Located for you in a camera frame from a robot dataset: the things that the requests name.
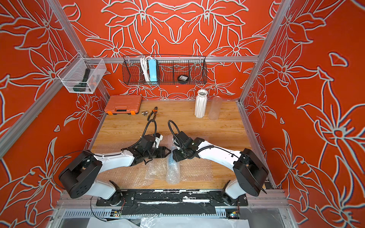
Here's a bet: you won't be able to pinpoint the dark green screwdriver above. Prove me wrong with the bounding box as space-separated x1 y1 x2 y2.
73 68 90 92

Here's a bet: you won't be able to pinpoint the clear acrylic wall box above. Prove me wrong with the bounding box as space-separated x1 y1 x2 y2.
57 53 106 94

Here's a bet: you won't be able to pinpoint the white ribbed ceramic vase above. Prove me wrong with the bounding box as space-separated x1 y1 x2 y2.
194 89 208 118

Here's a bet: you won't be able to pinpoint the orange black pliers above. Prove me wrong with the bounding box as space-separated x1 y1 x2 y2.
147 106 158 121

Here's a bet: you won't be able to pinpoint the black wire wall basket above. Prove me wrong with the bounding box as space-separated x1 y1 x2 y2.
122 55 208 86

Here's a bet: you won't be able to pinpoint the white coiled cable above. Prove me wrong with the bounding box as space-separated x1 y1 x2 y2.
139 56 151 83

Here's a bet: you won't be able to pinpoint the orange plastic tool case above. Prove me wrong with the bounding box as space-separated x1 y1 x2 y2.
104 95 142 116

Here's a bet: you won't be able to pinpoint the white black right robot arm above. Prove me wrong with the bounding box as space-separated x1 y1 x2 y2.
173 132 269 204

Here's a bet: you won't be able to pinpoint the bubble wrap sheet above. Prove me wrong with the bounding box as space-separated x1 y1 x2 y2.
91 141 155 189

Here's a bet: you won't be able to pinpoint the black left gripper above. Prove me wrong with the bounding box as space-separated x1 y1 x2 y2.
144 147 172 160

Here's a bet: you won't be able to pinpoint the narrow bubble bundle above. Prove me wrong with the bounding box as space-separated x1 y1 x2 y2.
165 135 181 185

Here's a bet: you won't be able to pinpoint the small black device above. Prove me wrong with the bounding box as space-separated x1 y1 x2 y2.
177 75 189 83

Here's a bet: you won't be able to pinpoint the bubble wrap roll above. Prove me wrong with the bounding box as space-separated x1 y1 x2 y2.
147 158 213 183

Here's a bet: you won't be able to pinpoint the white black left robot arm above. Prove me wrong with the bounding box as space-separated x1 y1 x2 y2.
59 134 171 205

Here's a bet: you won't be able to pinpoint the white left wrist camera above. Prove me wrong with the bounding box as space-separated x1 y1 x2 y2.
154 133 163 148

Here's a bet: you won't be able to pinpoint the light blue box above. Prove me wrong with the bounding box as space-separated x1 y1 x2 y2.
148 59 157 83

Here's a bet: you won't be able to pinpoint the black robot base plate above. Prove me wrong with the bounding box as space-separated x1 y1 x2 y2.
96 189 249 207

